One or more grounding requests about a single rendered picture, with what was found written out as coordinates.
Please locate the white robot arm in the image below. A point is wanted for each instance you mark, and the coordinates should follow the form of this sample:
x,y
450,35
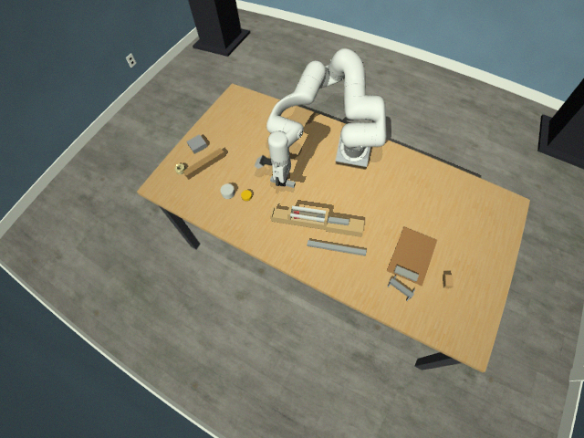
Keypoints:
x,y
345,64

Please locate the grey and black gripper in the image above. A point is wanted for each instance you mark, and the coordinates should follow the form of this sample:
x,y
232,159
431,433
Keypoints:
x,y
280,173

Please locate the white cylinder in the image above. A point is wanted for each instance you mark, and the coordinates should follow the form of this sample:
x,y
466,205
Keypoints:
x,y
227,191

